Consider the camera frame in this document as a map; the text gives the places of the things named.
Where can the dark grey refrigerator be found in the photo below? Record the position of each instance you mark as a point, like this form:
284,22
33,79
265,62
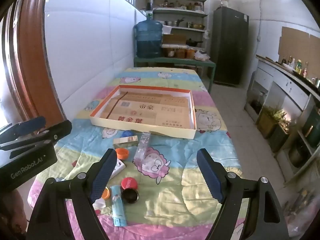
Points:
228,47

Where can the orange bottle cap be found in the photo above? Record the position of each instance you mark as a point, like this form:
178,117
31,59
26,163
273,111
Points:
122,153
106,193

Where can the red bottle cap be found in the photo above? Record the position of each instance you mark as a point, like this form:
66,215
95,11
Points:
129,183

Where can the row of orange food jars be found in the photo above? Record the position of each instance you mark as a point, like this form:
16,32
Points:
178,53

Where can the brown cardboard box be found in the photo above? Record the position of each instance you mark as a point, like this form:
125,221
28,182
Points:
174,39

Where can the teal flower print box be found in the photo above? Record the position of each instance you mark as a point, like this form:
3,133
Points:
118,205

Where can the green metal table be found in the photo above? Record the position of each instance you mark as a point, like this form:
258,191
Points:
175,61

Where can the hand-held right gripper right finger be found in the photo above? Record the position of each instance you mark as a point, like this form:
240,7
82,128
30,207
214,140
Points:
208,175

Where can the potted green plant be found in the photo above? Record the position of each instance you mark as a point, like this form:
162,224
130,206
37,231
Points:
275,120

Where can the white shelf unit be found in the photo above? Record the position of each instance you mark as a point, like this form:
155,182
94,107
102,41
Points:
180,12

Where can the person's left hand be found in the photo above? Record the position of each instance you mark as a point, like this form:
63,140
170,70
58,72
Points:
11,212

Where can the blue bottle cap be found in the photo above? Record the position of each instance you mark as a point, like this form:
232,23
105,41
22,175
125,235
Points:
128,133

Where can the white cartoon cat tin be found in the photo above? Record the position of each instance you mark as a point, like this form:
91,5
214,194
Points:
119,167

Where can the black frying pan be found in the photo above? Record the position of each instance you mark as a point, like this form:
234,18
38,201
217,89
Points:
193,43

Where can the brown wooden door frame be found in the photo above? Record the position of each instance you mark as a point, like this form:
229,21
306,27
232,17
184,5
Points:
32,55

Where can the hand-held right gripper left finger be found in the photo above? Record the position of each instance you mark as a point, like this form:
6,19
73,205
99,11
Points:
103,175

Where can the white plastic bag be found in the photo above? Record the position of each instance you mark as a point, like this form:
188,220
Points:
202,55

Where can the white kitchen counter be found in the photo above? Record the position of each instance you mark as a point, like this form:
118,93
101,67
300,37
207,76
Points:
287,82

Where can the cardboard sheet on wall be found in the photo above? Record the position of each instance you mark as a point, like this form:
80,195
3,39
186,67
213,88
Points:
297,45

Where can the orange rimmed cardboard tray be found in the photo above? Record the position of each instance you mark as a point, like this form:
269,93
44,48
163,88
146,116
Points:
142,110

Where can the blue water jug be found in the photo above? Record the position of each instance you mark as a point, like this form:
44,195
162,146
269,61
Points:
148,37

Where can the black bottle cap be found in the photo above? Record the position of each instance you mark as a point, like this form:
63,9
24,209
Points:
130,195

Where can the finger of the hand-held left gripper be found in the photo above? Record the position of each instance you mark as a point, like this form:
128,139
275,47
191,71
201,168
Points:
30,126
58,130

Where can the row of condiment bottles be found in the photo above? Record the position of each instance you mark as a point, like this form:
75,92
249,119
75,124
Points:
297,66

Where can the white bottle cap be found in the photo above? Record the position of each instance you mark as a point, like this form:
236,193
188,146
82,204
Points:
100,203

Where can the glass jar with lid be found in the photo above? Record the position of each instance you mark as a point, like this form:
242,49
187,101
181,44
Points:
224,2

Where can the gold rectangular box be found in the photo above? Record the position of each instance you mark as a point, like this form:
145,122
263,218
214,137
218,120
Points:
125,141

